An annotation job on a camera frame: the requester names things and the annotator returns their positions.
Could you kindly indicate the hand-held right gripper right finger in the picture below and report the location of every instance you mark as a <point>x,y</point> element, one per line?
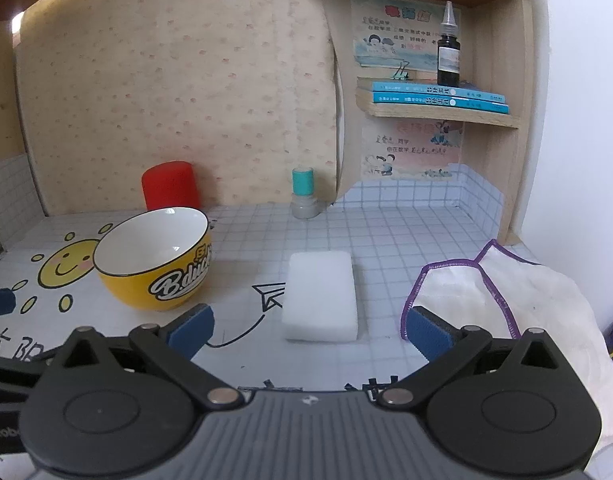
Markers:
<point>426,330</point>

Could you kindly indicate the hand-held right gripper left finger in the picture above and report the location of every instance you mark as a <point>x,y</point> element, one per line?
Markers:
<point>191,327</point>

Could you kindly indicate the yellow ceramic bowl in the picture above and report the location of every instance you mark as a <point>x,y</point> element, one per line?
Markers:
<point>136,285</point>

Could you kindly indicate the white sponge block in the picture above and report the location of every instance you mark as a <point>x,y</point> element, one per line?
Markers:
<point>321,295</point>

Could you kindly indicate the white cloth purple trim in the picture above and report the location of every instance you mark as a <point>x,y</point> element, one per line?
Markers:
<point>536,295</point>

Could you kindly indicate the red cylindrical cup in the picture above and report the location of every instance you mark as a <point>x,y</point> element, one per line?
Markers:
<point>170,185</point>

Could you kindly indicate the cartoon award poster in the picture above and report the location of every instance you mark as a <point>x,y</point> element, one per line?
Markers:
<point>401,30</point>
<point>411,155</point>

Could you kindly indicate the teal capped small bottle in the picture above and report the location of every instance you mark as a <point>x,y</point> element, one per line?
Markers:
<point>303,182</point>

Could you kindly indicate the blue book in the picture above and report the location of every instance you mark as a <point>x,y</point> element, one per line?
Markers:
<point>436,101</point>
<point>436,90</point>

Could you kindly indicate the green binder clip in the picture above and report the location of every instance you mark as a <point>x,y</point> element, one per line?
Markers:
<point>400,74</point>

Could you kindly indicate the black ink bottle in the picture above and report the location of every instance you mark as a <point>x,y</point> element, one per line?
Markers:
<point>449,60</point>

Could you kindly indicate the wooden wall shelf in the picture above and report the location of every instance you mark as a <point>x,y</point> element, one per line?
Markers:
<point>501,160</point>

